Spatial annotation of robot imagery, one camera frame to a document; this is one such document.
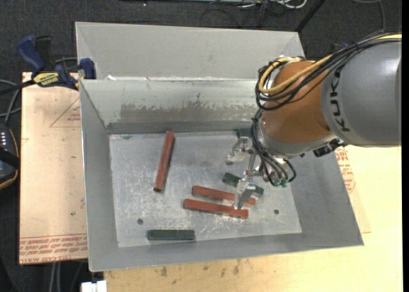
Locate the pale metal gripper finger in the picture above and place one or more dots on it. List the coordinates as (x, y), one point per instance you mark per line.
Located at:
(248, 193)
(239, 195)

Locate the dark green flat block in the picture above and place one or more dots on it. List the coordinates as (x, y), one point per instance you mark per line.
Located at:
(230, 179)
(171, 235)

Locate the red-brown flat block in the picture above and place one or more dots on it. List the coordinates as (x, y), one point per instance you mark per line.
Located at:
(212, 192)
(211, 207)
(164, 161)

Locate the grey metal bin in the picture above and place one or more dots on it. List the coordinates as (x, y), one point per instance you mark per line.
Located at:
(191, 175)

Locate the brown cardboard board red print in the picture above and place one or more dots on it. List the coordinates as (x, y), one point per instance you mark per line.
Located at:
(51, 169)

